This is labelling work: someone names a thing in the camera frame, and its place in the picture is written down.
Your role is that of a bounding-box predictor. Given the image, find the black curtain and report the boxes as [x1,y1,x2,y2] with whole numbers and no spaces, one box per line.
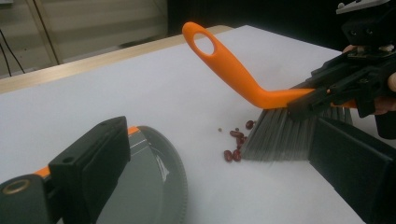
[167,0,347,52]

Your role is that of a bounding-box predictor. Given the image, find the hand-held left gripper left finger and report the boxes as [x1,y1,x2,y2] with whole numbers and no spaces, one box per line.
[49,116,131,224]

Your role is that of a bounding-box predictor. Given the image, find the grey dustpan with orange edge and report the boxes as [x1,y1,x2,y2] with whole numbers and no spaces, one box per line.
[33,125,190,224]

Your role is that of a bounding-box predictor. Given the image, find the wooden table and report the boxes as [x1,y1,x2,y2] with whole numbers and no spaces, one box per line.
[0,24,234,95]

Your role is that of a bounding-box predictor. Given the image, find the black wall cable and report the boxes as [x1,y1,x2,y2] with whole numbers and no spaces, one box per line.
[0,29,26,75]
[0,41,13,77]

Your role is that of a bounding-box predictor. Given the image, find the orange hand brush grey bristles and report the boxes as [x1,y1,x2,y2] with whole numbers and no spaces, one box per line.
[181,21,358,162]

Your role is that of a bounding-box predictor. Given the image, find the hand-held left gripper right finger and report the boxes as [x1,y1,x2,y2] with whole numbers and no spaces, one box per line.
[308,116,396,224]

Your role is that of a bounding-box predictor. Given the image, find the pile of red beans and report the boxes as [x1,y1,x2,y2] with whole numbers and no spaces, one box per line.
[218,119,256,163]

